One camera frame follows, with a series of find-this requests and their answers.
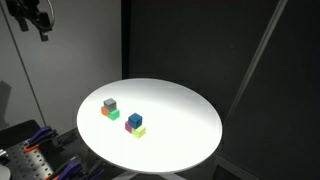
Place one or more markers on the purple clamp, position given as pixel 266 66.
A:
pixel 42 135
pixel 69 170

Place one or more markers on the blue block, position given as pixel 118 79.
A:
pixel 135 120

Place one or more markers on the white round table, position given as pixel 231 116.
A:
pixel 182 128

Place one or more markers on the magenta block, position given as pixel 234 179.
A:
pixel 128 127

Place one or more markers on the green block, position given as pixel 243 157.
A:
pixel 113 115

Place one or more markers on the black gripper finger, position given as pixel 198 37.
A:
pixel 43 36
pixel 23 25

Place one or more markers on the yellow-green block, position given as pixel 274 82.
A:
pixel 139 132

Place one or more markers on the grey diagonal pole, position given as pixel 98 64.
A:
pixel 257 55

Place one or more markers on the orange block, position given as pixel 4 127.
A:
pixel 104 111

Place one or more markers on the purple clamp lower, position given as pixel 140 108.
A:
pixel 69 170

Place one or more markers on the perforated metal board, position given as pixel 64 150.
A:
pixel 36 164

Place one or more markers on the grey block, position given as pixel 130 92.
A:
pixel 110 105

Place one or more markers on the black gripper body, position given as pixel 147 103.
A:
pixel 28 10

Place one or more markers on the purple clamp upper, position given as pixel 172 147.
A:
pixel 42 135

